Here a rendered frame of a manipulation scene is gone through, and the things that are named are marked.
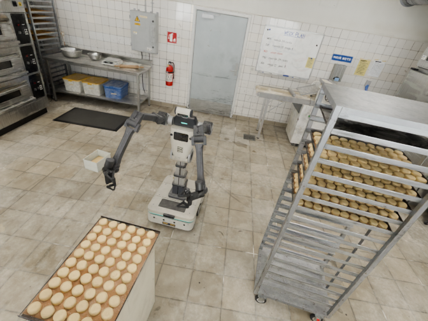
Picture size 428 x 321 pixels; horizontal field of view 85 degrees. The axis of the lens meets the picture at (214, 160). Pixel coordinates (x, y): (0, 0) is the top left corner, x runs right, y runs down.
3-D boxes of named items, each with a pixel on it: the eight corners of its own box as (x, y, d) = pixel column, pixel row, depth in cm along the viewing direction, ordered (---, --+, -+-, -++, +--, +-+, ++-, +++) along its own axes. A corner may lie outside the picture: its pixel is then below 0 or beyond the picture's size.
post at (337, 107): (253, 293, 203) (336, 105, 110) (253, 290, 205) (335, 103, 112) (256, 294, 202) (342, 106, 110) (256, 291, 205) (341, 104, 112)
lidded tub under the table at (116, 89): (103, 97, 489) (101, 85, 475) (113, 90, 529) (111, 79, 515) (121, 100, 490) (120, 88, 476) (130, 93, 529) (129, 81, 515)
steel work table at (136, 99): (52, 100, 494) (39, 50, 440) (73, 91, 554) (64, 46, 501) (140, 116, 490) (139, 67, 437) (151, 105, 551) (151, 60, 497)
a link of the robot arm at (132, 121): (143, 113, 173) (131, 107, 174) (135, 130, 176) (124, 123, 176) (164, 116, 217) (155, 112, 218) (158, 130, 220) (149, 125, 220)
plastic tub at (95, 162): (98, 172, 324) (96, 163, 315) (84, 168, 327) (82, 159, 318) (111, 162, 348) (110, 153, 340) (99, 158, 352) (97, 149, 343)
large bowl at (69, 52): (57, 57, 458) (55, 49, 450) (69, 53, 490) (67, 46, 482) (76, 60, 457) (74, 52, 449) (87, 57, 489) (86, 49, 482)
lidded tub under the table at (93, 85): (81, 93, 491) (79, 81, 476) (93, 87, 530) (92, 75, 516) (100, 96, 490) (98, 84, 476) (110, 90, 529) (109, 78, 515)
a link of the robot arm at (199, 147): (206, 135, 176) (192, 136, 177) (205, 135, 170) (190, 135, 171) (209, 192, 179) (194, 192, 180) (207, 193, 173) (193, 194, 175)
